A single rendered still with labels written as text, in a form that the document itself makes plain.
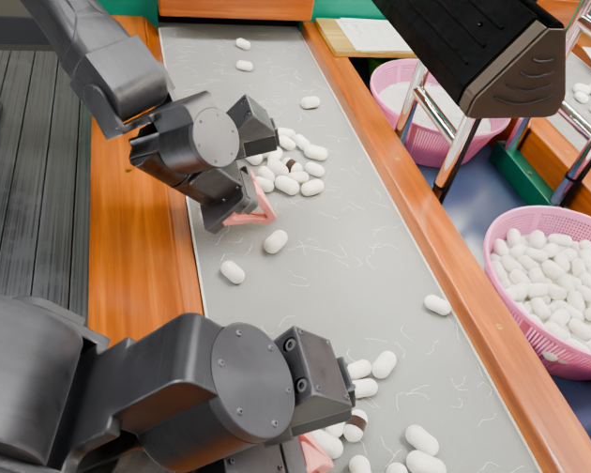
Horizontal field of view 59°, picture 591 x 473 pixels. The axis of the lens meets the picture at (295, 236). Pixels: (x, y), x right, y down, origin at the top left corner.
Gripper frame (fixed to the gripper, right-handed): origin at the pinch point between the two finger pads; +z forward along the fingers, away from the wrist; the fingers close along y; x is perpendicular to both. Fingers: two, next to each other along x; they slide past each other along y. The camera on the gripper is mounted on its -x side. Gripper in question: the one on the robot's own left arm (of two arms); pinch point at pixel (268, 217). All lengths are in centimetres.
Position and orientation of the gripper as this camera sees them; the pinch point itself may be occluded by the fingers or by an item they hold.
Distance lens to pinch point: 68.3
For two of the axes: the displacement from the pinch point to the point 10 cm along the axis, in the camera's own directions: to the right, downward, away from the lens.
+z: 6.4, 3.8, 6.7
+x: -7.3, 5.8, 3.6
